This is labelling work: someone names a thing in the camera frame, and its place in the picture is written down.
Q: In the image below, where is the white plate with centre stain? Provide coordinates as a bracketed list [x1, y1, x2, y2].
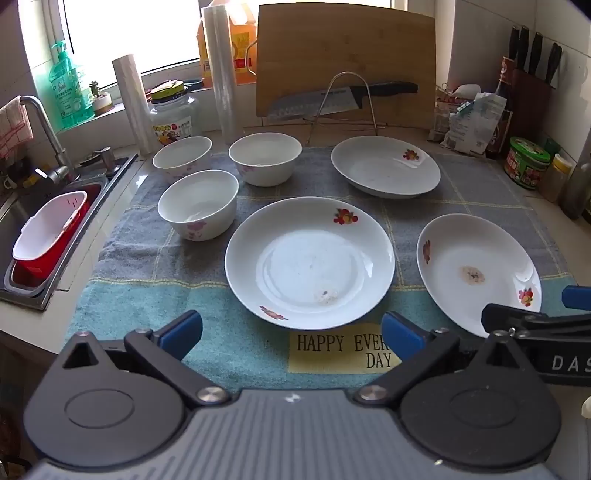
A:
[417, 213, 542, 339]

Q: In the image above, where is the white bowl with pink flowers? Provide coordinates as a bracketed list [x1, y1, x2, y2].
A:
[158, 170, 239, 241]
[153, 136, 212, 180]
[229, 132, 303, 188]

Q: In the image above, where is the short plastic wrap roll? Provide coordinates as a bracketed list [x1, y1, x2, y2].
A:
[112, 54, 158, 155]

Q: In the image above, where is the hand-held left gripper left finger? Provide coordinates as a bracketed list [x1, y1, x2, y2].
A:
[59, 310, 230, 409]

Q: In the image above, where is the steel sink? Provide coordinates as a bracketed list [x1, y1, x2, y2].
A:
[0, 152, 139, 311]

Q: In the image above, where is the black handled kitchen knife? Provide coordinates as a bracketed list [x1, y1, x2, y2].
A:
[267, 80, 419, 123]

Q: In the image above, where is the dark knife block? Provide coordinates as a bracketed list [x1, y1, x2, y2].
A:
[510, 68, 555, 145]

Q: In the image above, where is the metal wire rack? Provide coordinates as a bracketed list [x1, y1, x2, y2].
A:
[307, 71, 386, 141]

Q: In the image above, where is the yellow lid spice bottle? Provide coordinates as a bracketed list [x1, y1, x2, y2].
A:
[541, 153, 573, 204]

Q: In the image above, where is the green dish soap bottle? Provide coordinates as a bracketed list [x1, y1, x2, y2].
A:
[48, 41, 95, 130]

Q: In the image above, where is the green lid sauce jar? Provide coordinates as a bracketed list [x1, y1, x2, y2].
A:
[503, 137, 552, 191]

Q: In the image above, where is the bamboo cutting board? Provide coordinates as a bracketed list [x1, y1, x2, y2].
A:
[255, 4, 437, 134]

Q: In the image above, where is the metal faucet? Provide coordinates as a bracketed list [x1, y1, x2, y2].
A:
[19, 95, 79, 185]

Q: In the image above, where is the red plastic basin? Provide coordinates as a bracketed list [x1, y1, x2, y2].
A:
[10, 182, 108, 292]

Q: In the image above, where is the deep white fruit-print plate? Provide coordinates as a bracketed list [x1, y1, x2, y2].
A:
[331, 136, 441, 200]

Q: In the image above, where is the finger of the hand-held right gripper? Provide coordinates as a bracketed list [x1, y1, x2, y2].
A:
[481, 303, 591, 343]
[561, 285, 591, 312]

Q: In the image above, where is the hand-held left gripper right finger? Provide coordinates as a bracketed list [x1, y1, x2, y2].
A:
[355, 311, 539, 408]

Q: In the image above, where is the orange carton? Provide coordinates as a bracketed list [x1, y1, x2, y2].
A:
[198, 7, 259, 88]

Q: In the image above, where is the window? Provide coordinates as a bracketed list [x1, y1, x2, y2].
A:
[60, 0, 206, 77]

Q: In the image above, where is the red checked dishcloth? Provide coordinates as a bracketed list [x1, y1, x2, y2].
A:
[0, 99, 34, 160]

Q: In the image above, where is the glass jar with label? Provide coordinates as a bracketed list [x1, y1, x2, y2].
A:
[148, 80, 200, 148]

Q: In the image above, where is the grey teal checked cloth mat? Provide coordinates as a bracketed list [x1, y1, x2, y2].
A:
[65, 147, 578, 393]

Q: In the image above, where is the tall plastic wrap roll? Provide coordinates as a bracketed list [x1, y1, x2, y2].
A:
[202, 2, 241, 146]

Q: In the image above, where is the large white fruit-print plate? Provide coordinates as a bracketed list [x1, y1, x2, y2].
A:
[225, 197, 396, 330]

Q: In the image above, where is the white blue printed bag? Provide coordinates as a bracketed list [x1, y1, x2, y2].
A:
[441, 92, 509, 155]

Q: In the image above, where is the metal sink soap dispenser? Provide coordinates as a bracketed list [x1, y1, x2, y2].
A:
[79, 147, 116, 178]

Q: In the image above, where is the red white printed bag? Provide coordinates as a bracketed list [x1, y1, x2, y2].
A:
[427, 88, 462, 141]

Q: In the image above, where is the dark soy sauce bottle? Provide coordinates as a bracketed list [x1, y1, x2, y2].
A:
[486, 56, 515, 158]

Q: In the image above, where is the small potted plant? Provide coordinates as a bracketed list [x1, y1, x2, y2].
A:
[89, 80, 115, 116]

